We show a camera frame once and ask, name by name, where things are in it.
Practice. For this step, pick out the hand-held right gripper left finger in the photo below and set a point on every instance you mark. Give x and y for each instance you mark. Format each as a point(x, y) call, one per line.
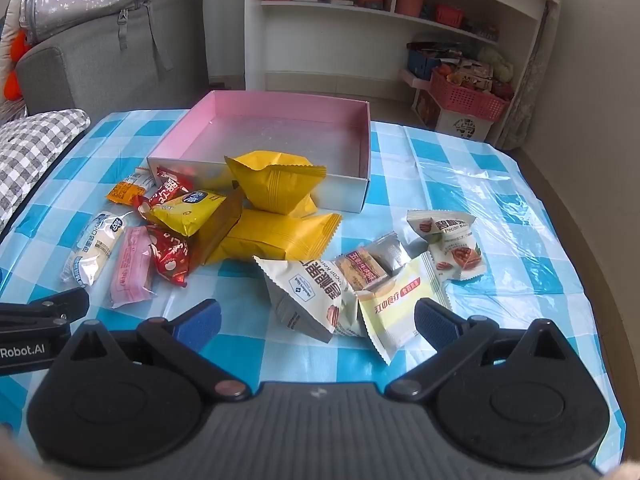
point(202, 322)

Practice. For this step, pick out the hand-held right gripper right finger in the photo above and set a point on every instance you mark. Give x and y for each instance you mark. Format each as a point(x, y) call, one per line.
point(432, 322)

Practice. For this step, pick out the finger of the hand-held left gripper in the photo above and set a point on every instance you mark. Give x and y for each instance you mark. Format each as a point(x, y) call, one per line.
point(55, 302)

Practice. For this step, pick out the pale yellow snack packet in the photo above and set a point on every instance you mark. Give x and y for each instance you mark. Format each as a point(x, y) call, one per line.
point(390, 310)

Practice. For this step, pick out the clear cream roll packet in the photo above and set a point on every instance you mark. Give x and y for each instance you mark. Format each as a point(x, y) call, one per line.
point(92, 255)

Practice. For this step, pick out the small white nut packet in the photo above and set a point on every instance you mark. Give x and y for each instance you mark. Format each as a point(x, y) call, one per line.
point(440, 225)
point(457, 260)

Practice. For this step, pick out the red shiny candy packet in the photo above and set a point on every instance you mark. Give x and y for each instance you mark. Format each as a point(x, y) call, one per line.
point(170, 255)

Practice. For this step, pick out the pink snack packet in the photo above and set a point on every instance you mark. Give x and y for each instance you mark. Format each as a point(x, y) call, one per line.
point(130, 265)

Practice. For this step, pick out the clear biscuit packet red label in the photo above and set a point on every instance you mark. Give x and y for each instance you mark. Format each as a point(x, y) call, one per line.
point(360, 272)

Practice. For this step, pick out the large white nut packet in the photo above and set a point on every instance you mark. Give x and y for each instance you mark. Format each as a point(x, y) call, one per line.
point(300, 290)

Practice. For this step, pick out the small yellow cookie packet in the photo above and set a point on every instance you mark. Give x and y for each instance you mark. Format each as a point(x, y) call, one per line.
point(185, 210)

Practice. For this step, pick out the large yellow snack packet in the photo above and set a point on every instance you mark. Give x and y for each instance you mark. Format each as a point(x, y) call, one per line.
point(280, 185)
point(280, 237)

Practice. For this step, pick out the orange and white snack packet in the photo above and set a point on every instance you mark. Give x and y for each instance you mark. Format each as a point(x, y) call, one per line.
point(125, 191)

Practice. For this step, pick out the red chocolate bar wrapper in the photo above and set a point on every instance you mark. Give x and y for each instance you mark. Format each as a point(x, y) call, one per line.
point(167, 190)

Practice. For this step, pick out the pink cardboard box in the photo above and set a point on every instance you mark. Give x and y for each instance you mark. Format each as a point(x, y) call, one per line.
point(280, 130)

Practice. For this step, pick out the blue checked tablecloth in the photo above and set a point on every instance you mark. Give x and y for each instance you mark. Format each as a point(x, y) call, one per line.
point(500, 260)

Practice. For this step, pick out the grey checked cushion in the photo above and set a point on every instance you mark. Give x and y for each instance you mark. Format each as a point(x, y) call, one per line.
point(35, 150)

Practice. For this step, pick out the white cutout storage box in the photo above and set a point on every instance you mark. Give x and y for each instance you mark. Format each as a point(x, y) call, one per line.
point(465, 127)

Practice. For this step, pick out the large pink plastic basket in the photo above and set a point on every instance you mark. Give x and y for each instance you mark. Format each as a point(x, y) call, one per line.
point(465, 100)

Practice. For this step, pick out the white and orange plush toy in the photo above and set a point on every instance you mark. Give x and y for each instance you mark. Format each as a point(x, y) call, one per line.
point(15, 80)

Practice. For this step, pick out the grey sofa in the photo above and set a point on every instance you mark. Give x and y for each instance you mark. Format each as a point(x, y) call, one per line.
point(100, 75)

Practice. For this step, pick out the pink plastic tray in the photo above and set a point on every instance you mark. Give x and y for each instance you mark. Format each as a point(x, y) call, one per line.
point(412, 79)

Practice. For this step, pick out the white and brown toy box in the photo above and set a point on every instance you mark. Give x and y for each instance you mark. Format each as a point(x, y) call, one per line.
point(472, 72)

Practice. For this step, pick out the lace curtain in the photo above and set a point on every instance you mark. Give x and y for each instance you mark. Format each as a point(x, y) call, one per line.
point(535, 85)

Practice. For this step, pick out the blue storage box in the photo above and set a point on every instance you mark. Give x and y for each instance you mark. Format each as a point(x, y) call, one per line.
point(420, 62)

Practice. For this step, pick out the pale green yarn bundle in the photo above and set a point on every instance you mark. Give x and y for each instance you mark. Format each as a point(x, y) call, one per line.
point(495, 60)

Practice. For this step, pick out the white shelf unit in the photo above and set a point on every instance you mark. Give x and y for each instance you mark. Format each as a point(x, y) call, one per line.
point(325, 50)

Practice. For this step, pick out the colourful small toy clutter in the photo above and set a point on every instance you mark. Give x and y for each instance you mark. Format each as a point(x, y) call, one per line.
point(482, 30)

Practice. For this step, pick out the grey patterned backpack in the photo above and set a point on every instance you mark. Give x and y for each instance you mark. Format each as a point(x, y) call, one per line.
point(75, 0)

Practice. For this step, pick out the small red basket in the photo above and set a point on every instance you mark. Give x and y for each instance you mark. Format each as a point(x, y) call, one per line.
point(449, 15)

